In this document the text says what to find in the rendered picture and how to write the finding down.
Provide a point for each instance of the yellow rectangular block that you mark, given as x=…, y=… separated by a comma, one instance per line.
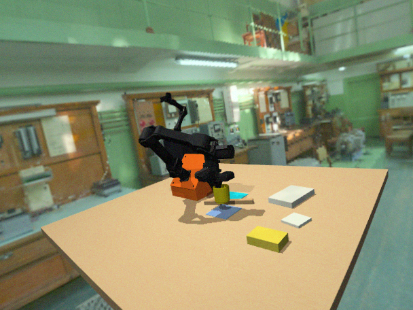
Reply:
x=268, y=239

